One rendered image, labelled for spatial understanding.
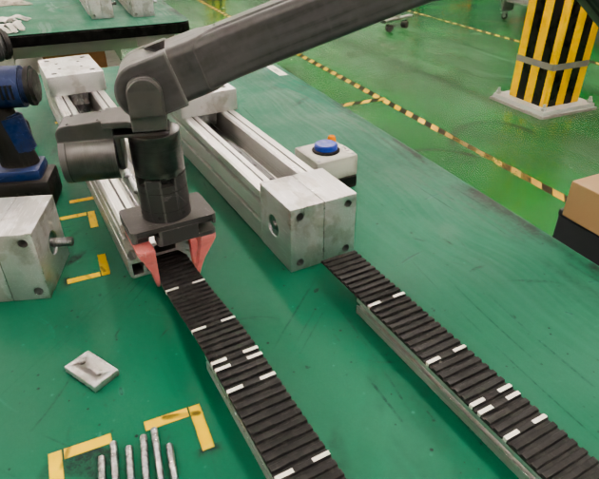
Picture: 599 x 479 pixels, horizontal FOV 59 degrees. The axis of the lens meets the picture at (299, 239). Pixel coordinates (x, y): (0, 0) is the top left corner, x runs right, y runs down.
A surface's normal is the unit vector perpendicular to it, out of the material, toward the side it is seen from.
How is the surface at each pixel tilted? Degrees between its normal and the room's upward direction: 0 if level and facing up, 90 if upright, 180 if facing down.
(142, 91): 90
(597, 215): 90
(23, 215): 0
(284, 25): 87
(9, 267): 90
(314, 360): 0
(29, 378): 0
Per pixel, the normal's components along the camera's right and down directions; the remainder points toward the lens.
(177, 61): 0.18, 0.48
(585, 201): -0.91, 0.22
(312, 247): 0.48, 0.47
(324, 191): 0.00, -0.84
